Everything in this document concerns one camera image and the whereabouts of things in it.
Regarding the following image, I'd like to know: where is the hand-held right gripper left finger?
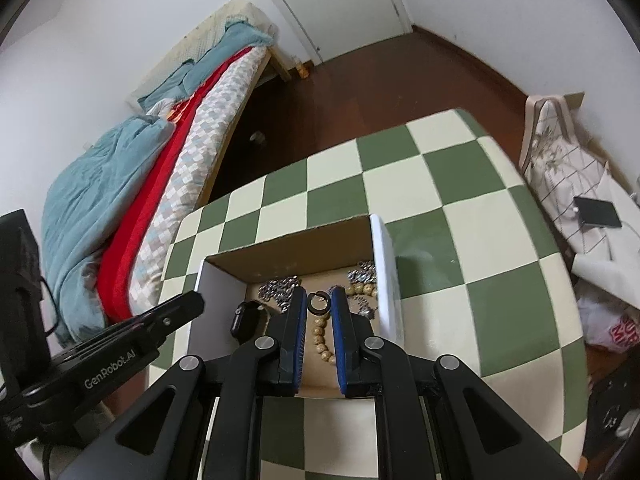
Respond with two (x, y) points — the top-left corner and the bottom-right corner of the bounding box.
(57, 287), (308, 480)

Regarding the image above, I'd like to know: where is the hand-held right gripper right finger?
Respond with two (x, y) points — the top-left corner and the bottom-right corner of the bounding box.
(330, 286), (581, 480)

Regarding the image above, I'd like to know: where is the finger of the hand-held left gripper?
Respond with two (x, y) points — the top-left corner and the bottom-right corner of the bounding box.
(131, 291), (206, 347)

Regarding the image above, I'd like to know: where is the wooden bead bracelet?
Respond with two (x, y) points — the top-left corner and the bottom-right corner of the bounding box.
(310, 282), (377, 366)

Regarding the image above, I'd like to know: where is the thick silver chain bracelet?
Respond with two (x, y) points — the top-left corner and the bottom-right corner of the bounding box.
(258, 275), (301, 311)

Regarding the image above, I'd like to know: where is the black smart band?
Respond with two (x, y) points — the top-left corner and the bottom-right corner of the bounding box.
(229, 299), (274, 344)

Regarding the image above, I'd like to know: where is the thin silver bracelet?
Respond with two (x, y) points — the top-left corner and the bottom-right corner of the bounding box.
(347, 259), (377, 284)

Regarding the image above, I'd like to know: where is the white cardboard box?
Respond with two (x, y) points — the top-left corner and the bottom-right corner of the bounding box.
(187, 214), (405, 396)

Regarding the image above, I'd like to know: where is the bed with red cover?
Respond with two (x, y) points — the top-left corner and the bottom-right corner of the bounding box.
(97, 45), (256, 324)

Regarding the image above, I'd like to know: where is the blue duvet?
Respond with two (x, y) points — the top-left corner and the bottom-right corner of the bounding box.
(41, 115), (176, 344)

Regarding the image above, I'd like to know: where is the green checkered table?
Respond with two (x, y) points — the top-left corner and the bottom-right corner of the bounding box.
(147, 107), (589, 480)

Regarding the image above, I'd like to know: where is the checkered bed sheet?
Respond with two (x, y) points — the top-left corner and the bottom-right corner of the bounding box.
(127, 47), (266, 319)

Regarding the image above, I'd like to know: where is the blue pillow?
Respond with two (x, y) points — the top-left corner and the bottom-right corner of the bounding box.
(137, 60), (196, 111)

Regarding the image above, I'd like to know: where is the blue folded blanket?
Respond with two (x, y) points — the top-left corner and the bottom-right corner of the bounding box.
(182, 22), (276, 89)

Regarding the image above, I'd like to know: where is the wooden bed leg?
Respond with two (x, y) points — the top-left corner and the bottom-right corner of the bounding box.
(267, 47), (294, 81)

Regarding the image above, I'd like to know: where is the red print plastic bag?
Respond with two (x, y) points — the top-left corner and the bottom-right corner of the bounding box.
(577, 294), (640, 354)

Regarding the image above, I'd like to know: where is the beige headboard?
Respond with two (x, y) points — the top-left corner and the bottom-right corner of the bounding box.
(127, 0), (279, 107)

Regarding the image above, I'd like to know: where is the white grid tote bag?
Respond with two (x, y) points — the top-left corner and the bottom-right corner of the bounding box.
(517, 95), (626, 257)

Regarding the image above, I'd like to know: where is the black bag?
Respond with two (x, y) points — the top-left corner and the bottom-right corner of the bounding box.
(587, 370), (640, 442)

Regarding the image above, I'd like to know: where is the black smartphone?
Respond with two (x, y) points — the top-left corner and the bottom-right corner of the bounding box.
(573, 196), (624, 230)

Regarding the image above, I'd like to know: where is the white door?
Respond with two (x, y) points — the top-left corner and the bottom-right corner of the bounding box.
(250, 0), (414, 62)

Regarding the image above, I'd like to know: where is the black cable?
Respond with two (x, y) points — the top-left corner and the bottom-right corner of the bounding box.
(35, 274), (60, 339)

